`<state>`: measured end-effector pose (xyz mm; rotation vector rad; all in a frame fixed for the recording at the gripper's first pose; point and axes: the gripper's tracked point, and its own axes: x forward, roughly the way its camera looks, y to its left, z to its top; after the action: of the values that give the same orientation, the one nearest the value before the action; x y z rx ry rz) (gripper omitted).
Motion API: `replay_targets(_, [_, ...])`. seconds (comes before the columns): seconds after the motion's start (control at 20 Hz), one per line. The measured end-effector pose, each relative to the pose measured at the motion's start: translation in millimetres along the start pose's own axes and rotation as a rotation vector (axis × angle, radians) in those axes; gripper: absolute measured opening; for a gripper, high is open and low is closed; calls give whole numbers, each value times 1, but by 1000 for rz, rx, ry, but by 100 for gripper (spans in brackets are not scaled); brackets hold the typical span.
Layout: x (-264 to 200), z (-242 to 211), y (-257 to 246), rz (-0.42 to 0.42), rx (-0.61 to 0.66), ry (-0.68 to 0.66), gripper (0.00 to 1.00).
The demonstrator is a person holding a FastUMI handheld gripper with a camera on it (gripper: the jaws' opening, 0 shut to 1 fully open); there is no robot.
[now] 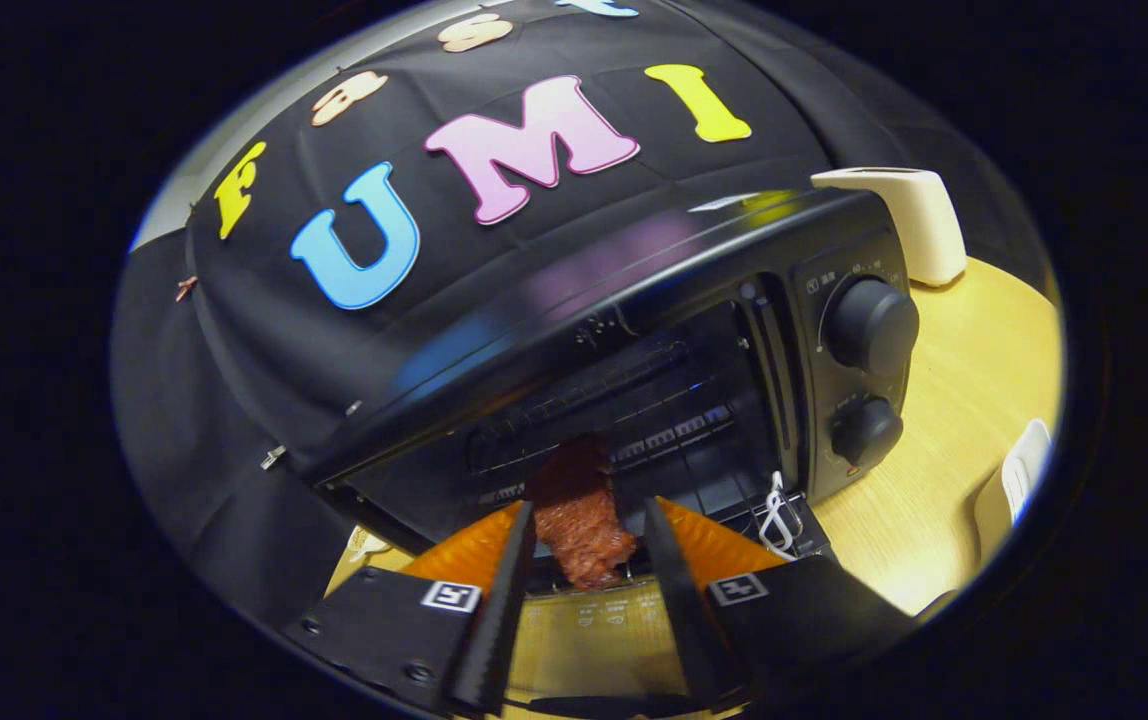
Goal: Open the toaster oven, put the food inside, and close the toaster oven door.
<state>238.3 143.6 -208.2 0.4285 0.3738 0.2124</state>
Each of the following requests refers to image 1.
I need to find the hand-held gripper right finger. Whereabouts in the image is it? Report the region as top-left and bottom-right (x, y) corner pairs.
(642, 496), (917, 709)

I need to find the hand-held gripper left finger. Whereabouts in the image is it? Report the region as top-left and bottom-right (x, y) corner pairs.
(282, 500), (537, 716)

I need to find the red meat piece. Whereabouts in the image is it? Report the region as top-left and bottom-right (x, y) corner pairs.
(529, 435), (638, 589)

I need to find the black toaster oven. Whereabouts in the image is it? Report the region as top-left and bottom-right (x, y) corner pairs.
(309, 187), (920, 716)

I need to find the white pop-up toaster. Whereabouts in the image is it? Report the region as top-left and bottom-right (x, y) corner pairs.
(812, 167), (967, 288)

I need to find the white rectangular tray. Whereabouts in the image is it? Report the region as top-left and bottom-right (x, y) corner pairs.
(972, 418), (1053, 566)

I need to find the black backdrop cloth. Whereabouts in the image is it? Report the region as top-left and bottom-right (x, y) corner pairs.
(112, 0), (1055, 641)

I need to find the white cord loop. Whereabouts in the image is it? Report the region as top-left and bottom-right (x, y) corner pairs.
(759, 470), (805, 561)

